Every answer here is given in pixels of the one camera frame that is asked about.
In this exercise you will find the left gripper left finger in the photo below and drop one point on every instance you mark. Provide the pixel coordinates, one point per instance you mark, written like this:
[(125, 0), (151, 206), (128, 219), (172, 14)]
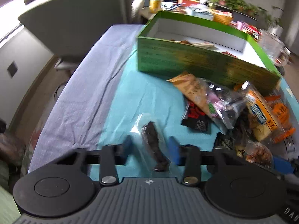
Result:
[(112, 156)]

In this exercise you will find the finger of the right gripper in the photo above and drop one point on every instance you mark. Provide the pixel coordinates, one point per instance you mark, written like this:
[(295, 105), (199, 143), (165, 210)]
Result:
[(283, 166)]

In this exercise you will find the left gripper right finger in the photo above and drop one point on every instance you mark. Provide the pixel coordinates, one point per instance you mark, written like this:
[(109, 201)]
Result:
[(187, 156)]

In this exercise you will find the black red snack packet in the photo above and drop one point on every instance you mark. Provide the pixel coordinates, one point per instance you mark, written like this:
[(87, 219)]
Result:
[(194, 118)]

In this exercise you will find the dark jerky clear packet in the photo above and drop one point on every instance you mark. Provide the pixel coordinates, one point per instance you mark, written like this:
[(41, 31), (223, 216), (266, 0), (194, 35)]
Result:
[(150, 150)]

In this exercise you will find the orange cracker packet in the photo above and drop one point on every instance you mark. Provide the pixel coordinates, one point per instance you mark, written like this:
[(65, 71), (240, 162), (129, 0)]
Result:
[(263, 122)]

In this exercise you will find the beige stick sachet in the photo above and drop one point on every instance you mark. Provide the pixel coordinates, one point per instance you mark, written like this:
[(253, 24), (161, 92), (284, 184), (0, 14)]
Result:
[(194, 89)]

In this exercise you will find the orange peanut snack bag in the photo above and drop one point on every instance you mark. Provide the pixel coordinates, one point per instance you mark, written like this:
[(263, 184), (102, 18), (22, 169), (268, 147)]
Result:
[(283, 114)]

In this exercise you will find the clear brown snack packet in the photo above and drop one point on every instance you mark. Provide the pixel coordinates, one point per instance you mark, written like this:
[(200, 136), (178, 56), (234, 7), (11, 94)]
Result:
[(254, 152)]

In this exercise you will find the purple green snack packet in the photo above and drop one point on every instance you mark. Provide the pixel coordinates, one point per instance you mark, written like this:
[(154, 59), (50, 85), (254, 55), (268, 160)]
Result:
[(224, 104)]

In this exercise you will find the blue patterned table mat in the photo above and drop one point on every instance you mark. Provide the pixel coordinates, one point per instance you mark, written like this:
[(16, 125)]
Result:
[(139, 98)]

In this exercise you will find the clear glass mug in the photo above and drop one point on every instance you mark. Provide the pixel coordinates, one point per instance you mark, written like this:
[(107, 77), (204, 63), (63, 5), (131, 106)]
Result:
[(274, 48)]

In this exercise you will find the green cardboard box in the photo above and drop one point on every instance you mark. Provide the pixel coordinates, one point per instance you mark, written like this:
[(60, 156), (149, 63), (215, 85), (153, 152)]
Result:
[(172, 43)]

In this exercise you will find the yellow wicker basket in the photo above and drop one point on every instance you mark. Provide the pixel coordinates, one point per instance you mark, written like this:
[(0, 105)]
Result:
[(222, 18)]

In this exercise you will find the grey sofa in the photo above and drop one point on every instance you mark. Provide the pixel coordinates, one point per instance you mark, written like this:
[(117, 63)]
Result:
[(70, 28)]

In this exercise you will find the yellow tin can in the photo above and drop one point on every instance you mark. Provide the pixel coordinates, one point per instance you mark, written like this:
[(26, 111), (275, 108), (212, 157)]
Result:
[(155, 6)]

